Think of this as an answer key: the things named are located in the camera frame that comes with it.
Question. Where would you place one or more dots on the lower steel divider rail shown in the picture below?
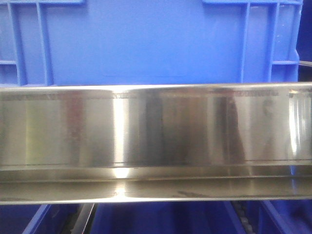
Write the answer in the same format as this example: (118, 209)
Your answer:
(83, 219)

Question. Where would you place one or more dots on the lower right blue bin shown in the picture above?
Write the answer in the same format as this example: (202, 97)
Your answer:
(285, 217)

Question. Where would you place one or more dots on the lower left blue bin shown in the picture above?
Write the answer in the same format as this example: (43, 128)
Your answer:
(24, 219)

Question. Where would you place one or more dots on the stainless steel shelf rail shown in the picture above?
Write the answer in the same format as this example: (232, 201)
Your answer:
(132, 143)

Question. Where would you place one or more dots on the lower roller track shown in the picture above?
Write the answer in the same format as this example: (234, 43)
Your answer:
(241, 211)

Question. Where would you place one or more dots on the large blue plastic bin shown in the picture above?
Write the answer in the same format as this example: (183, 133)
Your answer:
(109, 42)

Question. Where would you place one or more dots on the lower middle blue bin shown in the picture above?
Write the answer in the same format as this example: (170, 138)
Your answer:
(198, 217)

